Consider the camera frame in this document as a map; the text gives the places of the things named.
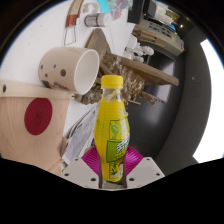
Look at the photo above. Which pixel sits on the flat round red coaster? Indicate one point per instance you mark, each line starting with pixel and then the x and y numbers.
pixel 38 116

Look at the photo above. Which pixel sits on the white cabinet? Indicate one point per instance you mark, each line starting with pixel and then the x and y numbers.
pixel 160 33

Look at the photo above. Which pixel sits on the small paint jar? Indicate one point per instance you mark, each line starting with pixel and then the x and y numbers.
pixel 98 20

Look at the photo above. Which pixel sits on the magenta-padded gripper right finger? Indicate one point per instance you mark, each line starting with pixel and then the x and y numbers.
pixel 141 170

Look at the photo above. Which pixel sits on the large black box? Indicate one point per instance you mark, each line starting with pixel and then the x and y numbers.
pixel 138 11

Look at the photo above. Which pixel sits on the long ceiling light panel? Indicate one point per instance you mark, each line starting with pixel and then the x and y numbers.
pixel 213 116

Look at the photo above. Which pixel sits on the white plaster bust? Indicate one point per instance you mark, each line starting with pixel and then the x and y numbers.
pixel 146 50
pixel 138 59

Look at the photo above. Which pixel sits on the yellow drink bottle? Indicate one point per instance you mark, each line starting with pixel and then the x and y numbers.
pixel 111 126

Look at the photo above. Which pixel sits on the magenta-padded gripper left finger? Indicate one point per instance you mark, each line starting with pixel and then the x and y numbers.
pixel 83 170

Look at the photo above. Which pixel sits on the cream dotted cup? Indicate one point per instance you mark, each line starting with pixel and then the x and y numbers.
pixel 66 68

